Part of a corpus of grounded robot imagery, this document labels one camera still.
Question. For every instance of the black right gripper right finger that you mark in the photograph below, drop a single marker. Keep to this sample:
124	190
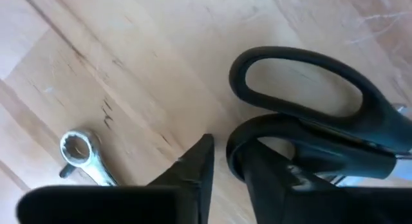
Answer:
289	204

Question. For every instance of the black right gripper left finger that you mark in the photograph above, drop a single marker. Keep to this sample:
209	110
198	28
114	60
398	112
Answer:
186	185

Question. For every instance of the small black peg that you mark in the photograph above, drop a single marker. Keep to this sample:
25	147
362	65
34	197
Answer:
66	171

